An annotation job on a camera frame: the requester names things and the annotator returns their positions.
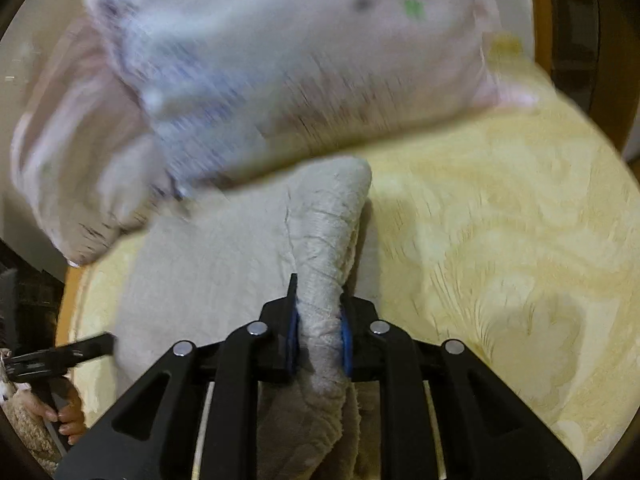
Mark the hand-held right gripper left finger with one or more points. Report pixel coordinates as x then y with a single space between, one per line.
292 342

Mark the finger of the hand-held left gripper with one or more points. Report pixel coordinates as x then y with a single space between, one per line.
92 346

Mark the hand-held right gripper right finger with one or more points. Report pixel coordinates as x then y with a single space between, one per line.
346 346

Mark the person's left hand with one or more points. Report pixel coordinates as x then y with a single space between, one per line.
67 417

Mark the yellow patterned bedspread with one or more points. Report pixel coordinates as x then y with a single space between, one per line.
500 240

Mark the white lavender-sprig pillow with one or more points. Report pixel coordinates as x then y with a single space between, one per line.
65 160

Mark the wooden headboard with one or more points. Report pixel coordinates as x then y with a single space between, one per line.
542 20

